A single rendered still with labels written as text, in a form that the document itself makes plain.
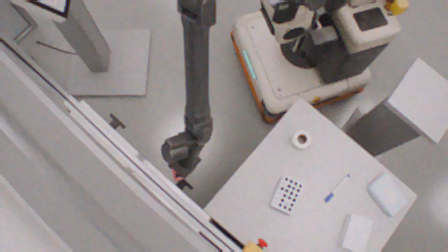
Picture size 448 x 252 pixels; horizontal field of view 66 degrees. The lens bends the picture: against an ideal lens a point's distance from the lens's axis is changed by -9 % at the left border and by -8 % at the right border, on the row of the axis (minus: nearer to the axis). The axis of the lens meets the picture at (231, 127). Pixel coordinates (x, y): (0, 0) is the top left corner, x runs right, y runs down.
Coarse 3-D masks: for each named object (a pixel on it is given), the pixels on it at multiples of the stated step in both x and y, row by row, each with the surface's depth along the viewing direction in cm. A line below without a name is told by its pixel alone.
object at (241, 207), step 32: (288, 128) 143; (320, 128) 144; (256, 160) 140; (288, 160) 140; (320, 160) 141; (352, 160) 141; (224, 192) 136; (256, 192) 137; (320, 192) 138; (352, 192) 138; (224, 224) 133; (256, 224) 134; (288, 224) 134; (320, 224) 134; (384, 224) 135
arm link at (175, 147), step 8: (184, 128) 110; (208, 128) 105; (176, 136) 106; (184, 136) 107; (192, 136) 108; (200, 136) 105; (208, 136) 106; (168, 144) 104; (176, 144) 104; (184, 144) 106; (200, 144) 107; (168, 152) 104; (176, 152) 105; (184, 152) 106; (168, 160) 105
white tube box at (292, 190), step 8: (288, 176) 135; (280, 184) 134; (288, 184) 134; (296, 184) 136; (304, 184) 134; (288, 192) 133; (296, 192) 133; (272, 200) 133; (280, 200) 136; (288, 200) 133; (296, 200) 133; (280, 208) 132; (288, 208) 135
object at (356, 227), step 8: (352, 216) 131; (352, 224) 130; (360, 224) 130; (368, 224) 130; (344, 232) 131; (352, 232) 129; (360, 232) 129; (368, 232) 129; (344, 240) 128; (352, 240) 128; (360, 240) 128; (352, 248) 128; (360, 248) 128
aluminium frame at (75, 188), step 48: (0, 48) 17; (0, 96) 15; (48, 96) 16; (0, 144) 15; (48, 144) 15; (96, 144) 15; (48, 192) 14; (96, 192) 14; (144, 192) 15; (96, 240) 14; (144, 240) 14; (192, 240) 14
